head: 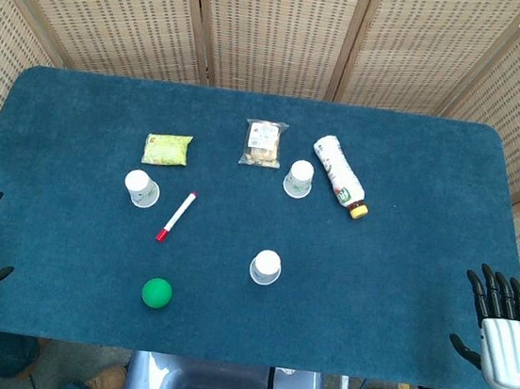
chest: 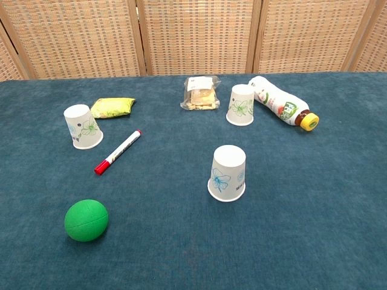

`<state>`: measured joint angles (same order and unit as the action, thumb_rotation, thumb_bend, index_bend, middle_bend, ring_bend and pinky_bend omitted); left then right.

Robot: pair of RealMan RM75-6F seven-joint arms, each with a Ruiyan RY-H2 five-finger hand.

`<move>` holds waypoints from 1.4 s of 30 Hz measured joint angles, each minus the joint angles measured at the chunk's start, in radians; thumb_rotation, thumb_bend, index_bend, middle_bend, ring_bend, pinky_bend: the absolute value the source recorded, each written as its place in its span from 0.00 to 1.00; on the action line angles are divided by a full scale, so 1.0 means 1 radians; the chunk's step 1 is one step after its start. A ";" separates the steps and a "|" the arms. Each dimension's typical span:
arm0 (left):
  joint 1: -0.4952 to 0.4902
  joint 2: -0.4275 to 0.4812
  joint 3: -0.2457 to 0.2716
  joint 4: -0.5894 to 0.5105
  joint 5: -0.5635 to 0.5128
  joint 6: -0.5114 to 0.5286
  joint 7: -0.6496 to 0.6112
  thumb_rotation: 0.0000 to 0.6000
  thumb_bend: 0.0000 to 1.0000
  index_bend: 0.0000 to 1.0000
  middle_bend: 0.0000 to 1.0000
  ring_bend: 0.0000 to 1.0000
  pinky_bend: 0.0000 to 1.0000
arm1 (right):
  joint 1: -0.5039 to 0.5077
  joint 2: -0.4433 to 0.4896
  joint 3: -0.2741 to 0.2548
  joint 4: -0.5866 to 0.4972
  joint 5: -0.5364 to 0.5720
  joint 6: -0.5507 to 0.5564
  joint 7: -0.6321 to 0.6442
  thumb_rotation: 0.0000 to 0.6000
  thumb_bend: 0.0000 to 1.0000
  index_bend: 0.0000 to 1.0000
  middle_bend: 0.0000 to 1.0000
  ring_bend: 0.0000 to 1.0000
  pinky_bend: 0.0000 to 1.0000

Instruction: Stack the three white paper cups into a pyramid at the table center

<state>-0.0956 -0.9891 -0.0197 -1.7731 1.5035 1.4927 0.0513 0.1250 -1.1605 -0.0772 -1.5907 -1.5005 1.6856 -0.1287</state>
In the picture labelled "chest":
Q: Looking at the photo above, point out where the white cup blue flower print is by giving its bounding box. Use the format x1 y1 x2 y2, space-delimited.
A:
207 145 247 203

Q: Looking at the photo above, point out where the woven folding screen panel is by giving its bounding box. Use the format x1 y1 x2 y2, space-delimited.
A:
135 0 262 76
342 0 387 73
253 0 379 74
0 0 148 80
0 21 24 82

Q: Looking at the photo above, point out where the blue tablecloth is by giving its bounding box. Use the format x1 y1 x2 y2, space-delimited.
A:
0 71 387 290

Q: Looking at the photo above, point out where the yellow snack packet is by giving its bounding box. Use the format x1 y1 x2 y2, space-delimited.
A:
90 97 136 120

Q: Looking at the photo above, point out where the white cup green flower print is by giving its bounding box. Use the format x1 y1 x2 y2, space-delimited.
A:
63 104 104 150
226 84 255 127

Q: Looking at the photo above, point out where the white drink bottle yellow cap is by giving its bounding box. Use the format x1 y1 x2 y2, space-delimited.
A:
247 76 320 132

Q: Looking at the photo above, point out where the green foam ball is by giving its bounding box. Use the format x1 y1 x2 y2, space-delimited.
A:
64 199 109 242

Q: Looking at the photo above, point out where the clear cracker packet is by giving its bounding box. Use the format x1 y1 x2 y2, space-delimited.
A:
180 76 221 111

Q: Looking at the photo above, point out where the red and white marker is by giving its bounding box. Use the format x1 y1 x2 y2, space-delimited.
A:
94 129 142 176

